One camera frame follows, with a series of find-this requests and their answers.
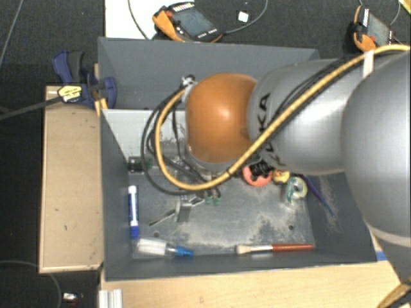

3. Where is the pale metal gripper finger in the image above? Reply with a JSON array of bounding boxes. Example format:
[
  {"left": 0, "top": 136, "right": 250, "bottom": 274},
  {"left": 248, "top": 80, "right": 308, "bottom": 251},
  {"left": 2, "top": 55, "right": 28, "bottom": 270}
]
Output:
[
  {"left": 176, "top": 201, "right": 193, "bottom": 223},
  {"left": 148, "top": 208, "right": 177, "bottom": 227}
]

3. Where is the blue and white marker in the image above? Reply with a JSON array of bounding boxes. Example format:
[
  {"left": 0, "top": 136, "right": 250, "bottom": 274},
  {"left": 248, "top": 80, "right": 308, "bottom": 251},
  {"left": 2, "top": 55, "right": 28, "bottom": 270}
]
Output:
[{"left": 127, "top": 184, "right": 140, "bottom": 240}]

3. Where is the clear tube with blue cap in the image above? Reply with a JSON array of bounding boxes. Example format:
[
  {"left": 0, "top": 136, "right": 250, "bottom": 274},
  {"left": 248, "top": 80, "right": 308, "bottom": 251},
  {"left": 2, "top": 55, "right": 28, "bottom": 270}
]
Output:
[{"left": 134, "top": 238, "right": 195, "bottom": 261}]

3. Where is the pink ball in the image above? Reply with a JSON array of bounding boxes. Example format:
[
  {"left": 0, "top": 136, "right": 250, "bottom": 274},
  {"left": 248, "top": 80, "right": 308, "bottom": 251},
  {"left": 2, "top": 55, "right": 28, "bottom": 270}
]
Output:
[{"left": 241, "top": 164, "right": 274, "bottom": 187}]

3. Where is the small black block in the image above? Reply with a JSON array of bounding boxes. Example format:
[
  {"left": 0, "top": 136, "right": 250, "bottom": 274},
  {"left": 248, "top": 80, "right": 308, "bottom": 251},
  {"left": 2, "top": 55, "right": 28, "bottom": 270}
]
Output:
[{"left": 127, "top": 157, "right": 144, "bottom": 175}]

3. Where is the grey metal bin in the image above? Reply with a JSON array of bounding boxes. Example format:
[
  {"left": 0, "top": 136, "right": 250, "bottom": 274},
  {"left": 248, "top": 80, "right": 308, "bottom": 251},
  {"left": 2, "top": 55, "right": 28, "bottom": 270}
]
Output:
[{"left": 97, "top": 36, "right": 378, "bottom": 282}]

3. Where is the yellow toy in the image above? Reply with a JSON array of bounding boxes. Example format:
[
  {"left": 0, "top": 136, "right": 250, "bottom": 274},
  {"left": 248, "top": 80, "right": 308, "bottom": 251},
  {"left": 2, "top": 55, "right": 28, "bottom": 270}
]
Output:
[{"left": 272, "top": 169, "right": 292, "bottom": 185}]

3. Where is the pale wood board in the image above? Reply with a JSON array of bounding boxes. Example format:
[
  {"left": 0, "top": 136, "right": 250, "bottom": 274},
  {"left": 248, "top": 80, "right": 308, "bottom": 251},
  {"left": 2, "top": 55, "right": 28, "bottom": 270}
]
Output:
[{"left": 38, "top": 85, "right": 105, "bottom": 274}]

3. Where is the clear tape roll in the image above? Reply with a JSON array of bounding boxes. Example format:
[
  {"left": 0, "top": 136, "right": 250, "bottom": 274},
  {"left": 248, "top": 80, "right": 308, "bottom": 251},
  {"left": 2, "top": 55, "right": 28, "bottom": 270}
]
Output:
[{"left": 285, "top": 175, "right": 309, "bottom": 205}]

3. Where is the purple stick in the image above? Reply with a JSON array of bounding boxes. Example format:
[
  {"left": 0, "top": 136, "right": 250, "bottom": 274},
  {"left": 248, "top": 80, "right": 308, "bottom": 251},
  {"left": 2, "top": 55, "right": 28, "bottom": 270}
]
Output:
[{"left": 301, "top": 174, "right": 335, "bottom": 218}]

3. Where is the red-handled paintbrush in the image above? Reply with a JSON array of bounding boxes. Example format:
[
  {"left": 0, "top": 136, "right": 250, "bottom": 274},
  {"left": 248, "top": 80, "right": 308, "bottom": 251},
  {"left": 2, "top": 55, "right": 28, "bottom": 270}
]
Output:
[{"left": 235, "top": 243, "right": 315, "bottom": 256}]

